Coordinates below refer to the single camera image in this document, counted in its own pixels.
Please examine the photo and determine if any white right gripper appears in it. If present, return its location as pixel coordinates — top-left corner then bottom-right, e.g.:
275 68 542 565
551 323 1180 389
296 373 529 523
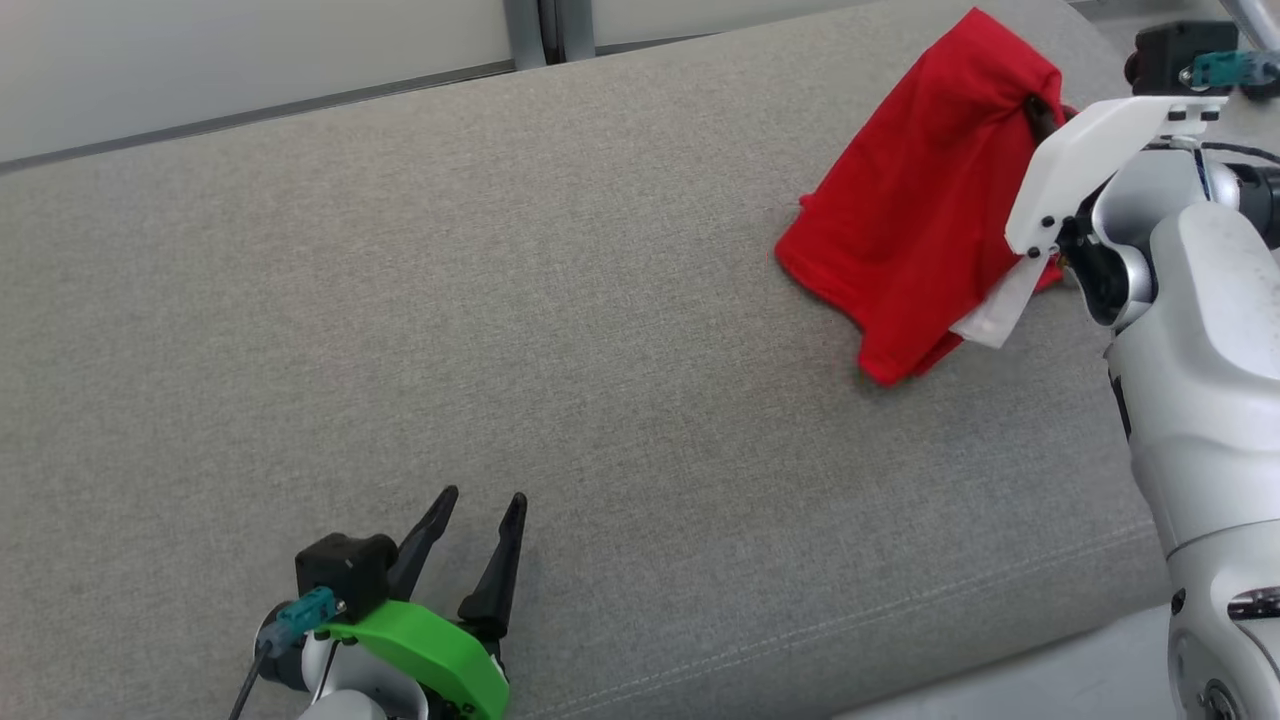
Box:
1005 92 1229 259

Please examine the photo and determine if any teal left camera connector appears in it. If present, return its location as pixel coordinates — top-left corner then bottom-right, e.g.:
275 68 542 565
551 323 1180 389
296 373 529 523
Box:
275 587 341 636

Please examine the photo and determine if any teal camera connector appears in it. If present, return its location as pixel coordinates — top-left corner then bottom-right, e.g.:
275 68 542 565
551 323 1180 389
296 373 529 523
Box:
275 587 341 636
1180 50 1280 93

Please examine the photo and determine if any red jersey black lettering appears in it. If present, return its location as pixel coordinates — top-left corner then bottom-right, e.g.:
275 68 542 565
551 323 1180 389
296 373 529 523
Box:
775 8 1079 386

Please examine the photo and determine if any grey partition base rail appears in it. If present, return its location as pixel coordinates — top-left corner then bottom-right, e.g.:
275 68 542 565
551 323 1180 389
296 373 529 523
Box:
0 60 516 176

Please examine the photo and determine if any grey fabric sofa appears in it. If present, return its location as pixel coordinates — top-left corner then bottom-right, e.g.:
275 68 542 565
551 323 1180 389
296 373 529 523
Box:
0 0 1280 720

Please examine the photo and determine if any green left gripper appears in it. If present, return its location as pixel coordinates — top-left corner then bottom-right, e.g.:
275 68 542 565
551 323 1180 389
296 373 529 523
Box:
320 486 529 720

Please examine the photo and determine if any teal right camera connector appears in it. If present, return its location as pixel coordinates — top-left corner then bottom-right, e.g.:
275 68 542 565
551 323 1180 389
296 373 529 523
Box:
1180 50 1280 93

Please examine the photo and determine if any black left camera cable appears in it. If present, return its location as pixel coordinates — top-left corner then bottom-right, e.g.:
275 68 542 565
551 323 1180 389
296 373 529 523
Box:
228 638 279 720

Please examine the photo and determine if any grey partition post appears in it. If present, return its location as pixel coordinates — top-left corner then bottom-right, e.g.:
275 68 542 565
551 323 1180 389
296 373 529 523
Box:
550 0 597 65
503 0 546 71
1220 0 1280 51

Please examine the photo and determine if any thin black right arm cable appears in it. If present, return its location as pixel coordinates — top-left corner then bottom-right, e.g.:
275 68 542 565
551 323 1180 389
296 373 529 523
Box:
1200 142 1280 167

